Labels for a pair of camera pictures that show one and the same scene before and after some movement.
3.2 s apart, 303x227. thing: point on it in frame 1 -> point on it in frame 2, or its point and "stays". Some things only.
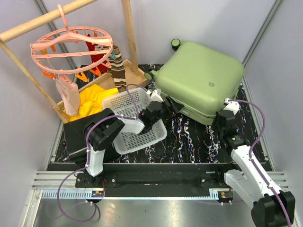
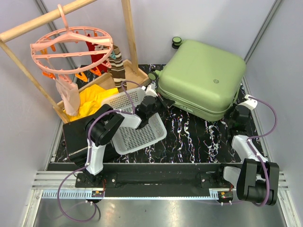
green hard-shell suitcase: (199, 77) stays
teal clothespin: (113, 56) stays
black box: (77, 143) stays
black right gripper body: (215, 124) -> (230, 120)
